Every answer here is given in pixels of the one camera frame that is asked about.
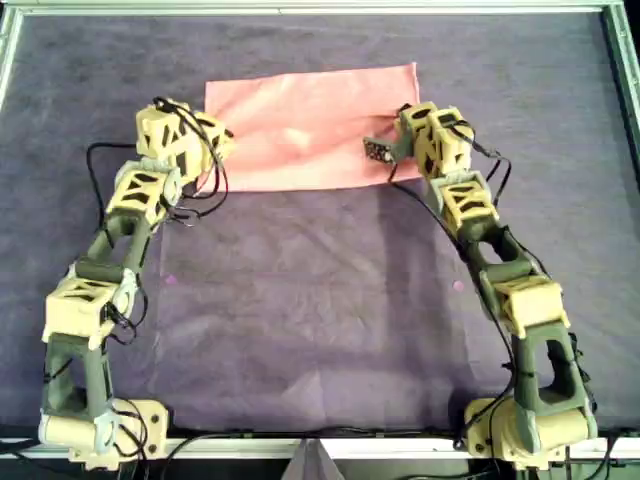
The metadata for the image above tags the black right gripper motor cable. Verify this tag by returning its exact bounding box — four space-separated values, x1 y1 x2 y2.
449 119 512 206

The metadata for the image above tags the pink square cloth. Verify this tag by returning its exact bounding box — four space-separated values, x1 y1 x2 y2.
196 61 427 194

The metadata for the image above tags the right gripper camera board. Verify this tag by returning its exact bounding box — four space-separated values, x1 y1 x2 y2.
363 132 412 166

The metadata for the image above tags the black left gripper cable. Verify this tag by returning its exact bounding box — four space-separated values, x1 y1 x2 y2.
85 97 234 234

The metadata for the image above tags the purple fabric table mat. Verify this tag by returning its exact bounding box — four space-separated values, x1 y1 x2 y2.
0 12 640 436

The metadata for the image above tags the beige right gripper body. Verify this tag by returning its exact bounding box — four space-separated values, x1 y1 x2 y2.
394 102 474 180

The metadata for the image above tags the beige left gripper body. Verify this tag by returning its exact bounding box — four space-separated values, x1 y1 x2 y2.
134 101 237 187

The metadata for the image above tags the aluminium table frame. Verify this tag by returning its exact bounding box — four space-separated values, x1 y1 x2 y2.
0 0 640 461

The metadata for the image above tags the grey triangular stand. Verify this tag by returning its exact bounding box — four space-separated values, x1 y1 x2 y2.
283 438 346 480

